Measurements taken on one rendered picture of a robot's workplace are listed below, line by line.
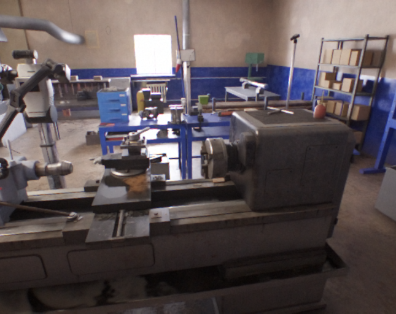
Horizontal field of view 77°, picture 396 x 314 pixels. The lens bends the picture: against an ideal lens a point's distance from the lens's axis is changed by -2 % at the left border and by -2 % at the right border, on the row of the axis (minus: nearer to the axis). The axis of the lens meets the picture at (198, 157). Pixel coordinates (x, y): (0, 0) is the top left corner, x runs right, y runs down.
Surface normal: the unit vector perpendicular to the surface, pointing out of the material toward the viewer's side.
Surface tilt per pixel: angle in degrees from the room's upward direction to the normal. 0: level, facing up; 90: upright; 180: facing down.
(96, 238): 0
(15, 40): 90
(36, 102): 90
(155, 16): 90
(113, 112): 90
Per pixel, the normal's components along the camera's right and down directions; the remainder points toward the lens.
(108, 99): 0.17, 0.38
